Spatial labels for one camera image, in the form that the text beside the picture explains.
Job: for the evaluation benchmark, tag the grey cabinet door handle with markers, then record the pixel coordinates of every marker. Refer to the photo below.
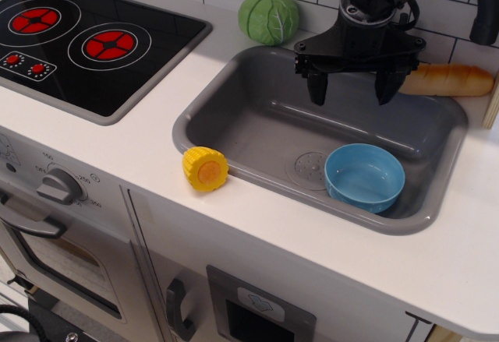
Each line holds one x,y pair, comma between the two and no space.
184,329

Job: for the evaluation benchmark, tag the black toy stove top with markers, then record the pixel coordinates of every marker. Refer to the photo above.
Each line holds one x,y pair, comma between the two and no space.
95,59

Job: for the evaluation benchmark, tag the yellow toy corn piece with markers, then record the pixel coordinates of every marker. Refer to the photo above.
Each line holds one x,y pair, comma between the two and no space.
205,169

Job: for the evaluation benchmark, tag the black sink faucet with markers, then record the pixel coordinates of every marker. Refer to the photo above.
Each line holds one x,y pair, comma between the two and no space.
476,20

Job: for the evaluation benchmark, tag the toy oven door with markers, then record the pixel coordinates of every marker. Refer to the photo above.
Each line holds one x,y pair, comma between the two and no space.
90,268

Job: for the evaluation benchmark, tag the grey dispenser panel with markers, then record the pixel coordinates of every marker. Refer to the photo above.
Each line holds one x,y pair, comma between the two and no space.
244,312

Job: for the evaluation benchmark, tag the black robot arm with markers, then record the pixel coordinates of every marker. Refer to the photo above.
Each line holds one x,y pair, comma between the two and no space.
375,7

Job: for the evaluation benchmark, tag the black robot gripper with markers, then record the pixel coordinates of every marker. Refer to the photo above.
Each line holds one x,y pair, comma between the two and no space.
359,42

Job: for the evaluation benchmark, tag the toy bread baguette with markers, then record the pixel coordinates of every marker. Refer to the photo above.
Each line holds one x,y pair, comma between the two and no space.
448,80

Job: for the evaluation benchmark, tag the grey oven door handle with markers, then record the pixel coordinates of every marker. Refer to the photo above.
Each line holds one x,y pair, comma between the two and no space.
48,227

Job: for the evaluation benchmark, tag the grey plastic sink basin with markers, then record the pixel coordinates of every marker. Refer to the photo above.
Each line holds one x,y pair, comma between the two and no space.
258,113

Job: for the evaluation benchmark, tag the blue plastic bowl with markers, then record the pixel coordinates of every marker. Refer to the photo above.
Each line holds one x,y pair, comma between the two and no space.
364,176

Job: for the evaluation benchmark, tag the green toy cabbage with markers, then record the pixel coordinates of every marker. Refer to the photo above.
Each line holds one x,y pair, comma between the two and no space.
269,22

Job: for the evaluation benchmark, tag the grey oven dial knob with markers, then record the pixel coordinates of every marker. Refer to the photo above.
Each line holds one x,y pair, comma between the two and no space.
59,186

